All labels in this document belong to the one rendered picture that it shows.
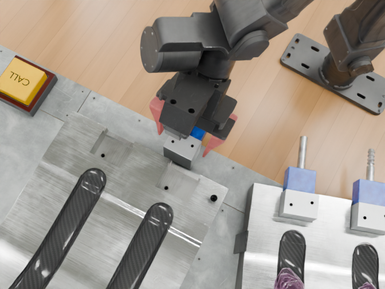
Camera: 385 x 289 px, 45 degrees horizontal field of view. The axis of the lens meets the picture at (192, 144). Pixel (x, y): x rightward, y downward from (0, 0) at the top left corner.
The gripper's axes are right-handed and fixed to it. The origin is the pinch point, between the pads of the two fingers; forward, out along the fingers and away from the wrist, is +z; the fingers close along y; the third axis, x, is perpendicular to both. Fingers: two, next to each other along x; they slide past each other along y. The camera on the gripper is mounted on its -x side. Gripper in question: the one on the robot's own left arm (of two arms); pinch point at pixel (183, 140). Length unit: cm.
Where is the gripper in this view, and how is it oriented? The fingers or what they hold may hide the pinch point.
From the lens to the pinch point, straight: 73.5
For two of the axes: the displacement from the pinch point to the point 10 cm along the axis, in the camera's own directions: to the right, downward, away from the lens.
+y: 8.9, 4.5, -1.0
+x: 3.7, -5.8, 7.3
